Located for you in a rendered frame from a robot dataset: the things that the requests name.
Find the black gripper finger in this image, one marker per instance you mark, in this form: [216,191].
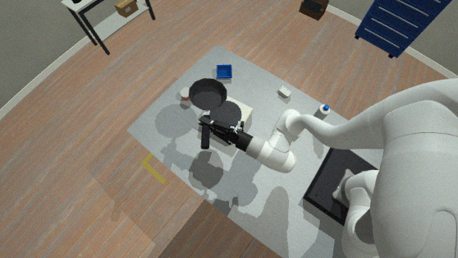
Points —
[221,126]
[220,134]

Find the white bottle with blue cap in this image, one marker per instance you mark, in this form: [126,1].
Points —
[322,112]

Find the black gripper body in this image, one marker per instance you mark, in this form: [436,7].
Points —
[241,139]

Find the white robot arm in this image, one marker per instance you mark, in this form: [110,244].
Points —
[415,191]

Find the blue plastic stacking bin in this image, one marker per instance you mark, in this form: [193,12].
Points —
[223,71]

